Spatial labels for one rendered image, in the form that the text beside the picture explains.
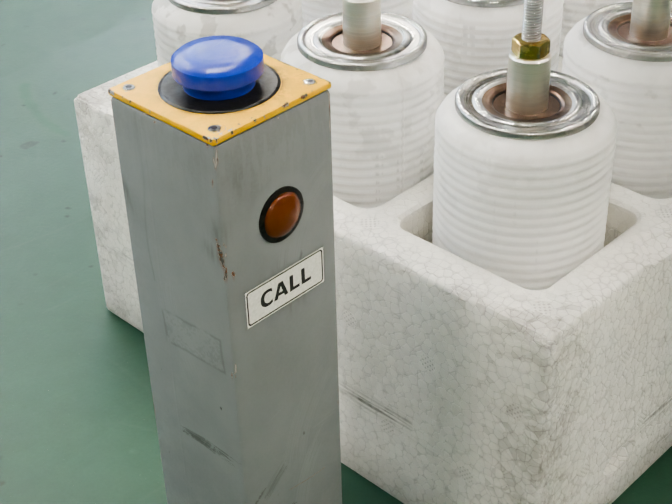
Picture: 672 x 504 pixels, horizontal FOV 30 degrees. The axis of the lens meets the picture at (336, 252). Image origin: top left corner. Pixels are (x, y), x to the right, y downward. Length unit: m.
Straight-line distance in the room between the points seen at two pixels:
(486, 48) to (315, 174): 0.25
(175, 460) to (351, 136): 0.21
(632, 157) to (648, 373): 0.12
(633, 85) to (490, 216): 0.12
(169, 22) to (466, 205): 0.24
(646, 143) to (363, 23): 0.18
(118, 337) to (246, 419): 0.33
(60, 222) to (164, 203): 0.51
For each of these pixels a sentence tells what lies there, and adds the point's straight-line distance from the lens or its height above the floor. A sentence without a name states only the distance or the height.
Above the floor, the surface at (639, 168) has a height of 0.19.
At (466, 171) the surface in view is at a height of 0.23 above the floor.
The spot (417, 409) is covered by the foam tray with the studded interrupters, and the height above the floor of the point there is 0.08.
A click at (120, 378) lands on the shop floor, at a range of 0.89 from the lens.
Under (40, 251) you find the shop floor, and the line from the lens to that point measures 1.03.
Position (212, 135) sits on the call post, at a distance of 0.52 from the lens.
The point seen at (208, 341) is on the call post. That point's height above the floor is 0.20.
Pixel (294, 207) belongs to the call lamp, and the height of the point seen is 0.26.
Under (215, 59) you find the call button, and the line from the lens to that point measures 0.54.
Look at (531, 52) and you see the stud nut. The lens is 0.65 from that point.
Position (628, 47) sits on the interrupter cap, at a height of 0.25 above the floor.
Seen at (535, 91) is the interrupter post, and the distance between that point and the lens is 0.66.
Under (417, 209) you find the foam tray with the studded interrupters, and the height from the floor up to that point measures 0.18.
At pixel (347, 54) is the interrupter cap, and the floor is 0.25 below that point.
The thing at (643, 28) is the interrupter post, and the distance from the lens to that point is 0.75.
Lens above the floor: 0.56
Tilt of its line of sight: 35 degrees down
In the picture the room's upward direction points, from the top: 2 degrees counter-clockwise
